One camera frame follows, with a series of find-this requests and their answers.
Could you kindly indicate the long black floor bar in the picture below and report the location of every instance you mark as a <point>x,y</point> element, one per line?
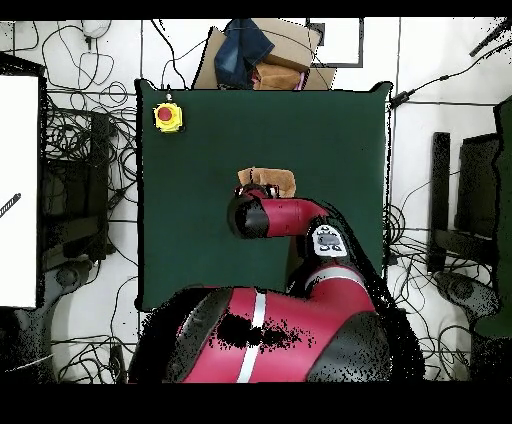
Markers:
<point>439,200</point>

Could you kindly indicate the dark green table cloth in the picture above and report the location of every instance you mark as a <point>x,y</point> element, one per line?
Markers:
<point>192,180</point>

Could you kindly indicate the white rectangular table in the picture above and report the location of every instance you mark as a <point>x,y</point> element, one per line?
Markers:
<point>18,160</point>

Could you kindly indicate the brown terry towel with label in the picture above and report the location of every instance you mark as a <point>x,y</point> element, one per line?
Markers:
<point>276,178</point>

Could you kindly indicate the black power strip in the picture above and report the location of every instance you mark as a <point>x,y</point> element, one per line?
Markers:
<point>118,362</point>

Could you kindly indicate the cardboard box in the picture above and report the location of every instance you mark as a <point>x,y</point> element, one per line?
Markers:
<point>288,40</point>

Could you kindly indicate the black power adapter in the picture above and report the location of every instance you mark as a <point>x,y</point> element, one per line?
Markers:
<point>401,98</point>

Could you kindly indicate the blue jeans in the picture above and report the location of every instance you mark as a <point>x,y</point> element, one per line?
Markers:
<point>240,52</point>

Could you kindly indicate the grey stand base with caster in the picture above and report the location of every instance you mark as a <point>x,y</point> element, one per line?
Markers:
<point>460,288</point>
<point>68,276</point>

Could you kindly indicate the black equipment rack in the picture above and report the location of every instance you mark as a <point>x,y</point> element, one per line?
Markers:
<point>76,192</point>

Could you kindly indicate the brown towel in box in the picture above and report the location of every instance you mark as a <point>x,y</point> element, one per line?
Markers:
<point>276,76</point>

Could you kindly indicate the black equipment case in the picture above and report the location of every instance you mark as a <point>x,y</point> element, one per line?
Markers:
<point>478,184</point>

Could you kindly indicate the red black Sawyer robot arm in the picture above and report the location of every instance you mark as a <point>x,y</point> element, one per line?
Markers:
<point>288,344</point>

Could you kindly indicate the yellow emergency stop red button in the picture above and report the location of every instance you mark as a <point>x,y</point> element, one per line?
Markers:
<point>168,118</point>

